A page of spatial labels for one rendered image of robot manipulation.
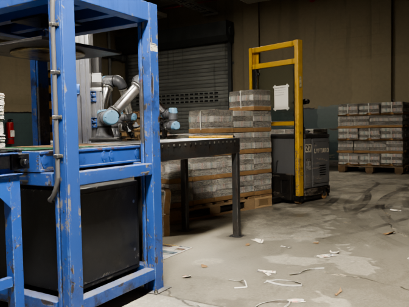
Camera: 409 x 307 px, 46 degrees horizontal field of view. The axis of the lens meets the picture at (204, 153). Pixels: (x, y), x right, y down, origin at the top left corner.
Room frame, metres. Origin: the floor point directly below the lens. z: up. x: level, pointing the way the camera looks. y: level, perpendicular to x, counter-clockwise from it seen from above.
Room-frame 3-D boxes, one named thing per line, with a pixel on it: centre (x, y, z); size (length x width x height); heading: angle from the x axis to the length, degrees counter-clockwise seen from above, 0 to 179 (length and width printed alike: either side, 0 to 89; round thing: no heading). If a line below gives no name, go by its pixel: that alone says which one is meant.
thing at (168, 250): (3.40, 0.32, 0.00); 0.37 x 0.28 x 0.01; 149
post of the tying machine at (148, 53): (2.59, 0.29, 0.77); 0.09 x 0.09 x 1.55; 59
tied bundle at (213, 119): (4.98, -0.07, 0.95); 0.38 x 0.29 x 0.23; 43
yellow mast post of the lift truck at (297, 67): (5.41, -1.06, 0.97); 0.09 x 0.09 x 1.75; 41
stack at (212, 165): (4.89, 0.03, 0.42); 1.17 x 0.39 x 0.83; 131
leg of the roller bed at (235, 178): (3.85, -0.25, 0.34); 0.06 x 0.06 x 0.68; 59
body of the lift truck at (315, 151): (5.90, -1.12, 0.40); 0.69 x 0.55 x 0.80; 41
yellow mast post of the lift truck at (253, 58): (5.90, -0.63, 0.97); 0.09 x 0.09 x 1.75; 41
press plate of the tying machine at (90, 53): (2.56, 0.82, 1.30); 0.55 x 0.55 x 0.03; 59
